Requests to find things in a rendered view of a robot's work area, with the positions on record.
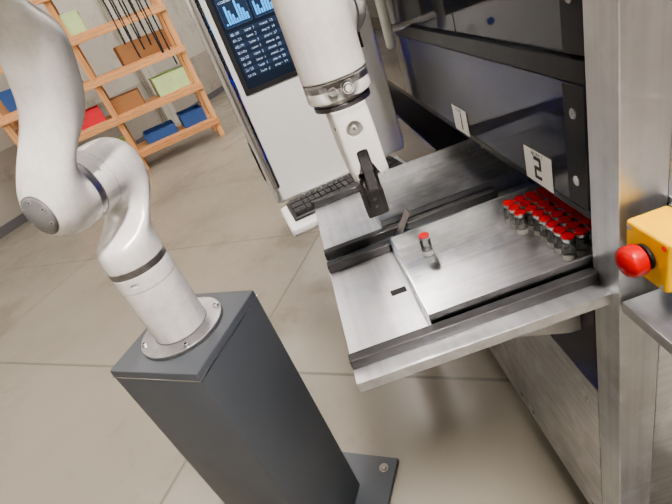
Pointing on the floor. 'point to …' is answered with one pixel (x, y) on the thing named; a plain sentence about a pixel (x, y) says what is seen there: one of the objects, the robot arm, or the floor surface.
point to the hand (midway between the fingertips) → (374, 201)
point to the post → (641, 15)
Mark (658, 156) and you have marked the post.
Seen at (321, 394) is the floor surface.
